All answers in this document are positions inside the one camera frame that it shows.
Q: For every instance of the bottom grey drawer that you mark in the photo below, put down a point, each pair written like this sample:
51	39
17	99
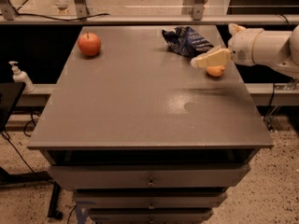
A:
155	216

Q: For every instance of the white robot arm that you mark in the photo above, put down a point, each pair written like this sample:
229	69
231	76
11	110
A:
278	50

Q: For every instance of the grey drawer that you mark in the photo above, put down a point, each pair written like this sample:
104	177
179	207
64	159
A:
150	200
155	216
149	176

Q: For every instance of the middle grey drawer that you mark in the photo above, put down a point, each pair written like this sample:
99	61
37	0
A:
150	200

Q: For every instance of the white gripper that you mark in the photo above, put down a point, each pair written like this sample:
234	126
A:
242	47

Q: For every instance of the white pump soap bottle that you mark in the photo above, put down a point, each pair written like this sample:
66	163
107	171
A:
21	76

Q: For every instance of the crumpled blue chip bag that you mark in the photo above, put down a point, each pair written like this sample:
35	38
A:
184	41

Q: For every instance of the metal frame rail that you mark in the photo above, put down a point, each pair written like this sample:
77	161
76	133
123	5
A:
200	14

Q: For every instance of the red apple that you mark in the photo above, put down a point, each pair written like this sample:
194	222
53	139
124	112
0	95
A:
89	44

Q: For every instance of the orange fruit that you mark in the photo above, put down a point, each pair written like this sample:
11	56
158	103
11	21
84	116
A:
215	71

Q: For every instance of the grey drawer cabinet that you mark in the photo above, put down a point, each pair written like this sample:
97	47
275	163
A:
137	103

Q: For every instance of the top grey drawer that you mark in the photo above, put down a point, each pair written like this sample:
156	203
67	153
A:
149	176

